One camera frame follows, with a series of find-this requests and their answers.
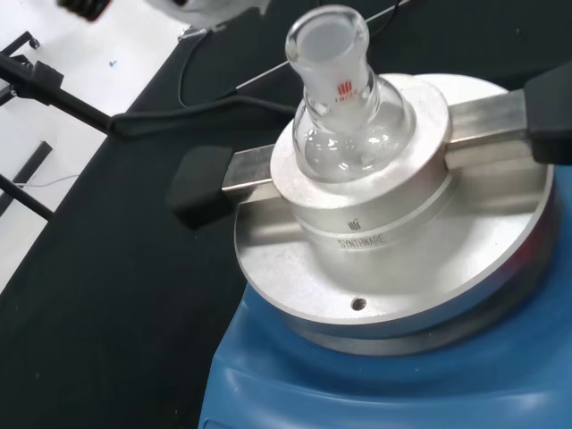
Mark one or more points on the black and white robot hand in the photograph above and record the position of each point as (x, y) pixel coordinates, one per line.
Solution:
(201, 9)

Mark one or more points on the thin metal rod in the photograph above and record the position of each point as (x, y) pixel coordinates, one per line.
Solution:
(261, 75)

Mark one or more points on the clear round-bottom glass flask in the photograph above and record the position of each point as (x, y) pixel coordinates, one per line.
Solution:
(353, 129)

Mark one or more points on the black stand leg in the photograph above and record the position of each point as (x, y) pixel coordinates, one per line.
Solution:
(27, 196)

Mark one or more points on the black tripod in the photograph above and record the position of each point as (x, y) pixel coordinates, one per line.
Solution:
(67, 96)

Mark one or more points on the black cloth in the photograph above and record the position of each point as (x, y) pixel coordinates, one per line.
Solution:
(111, 277)

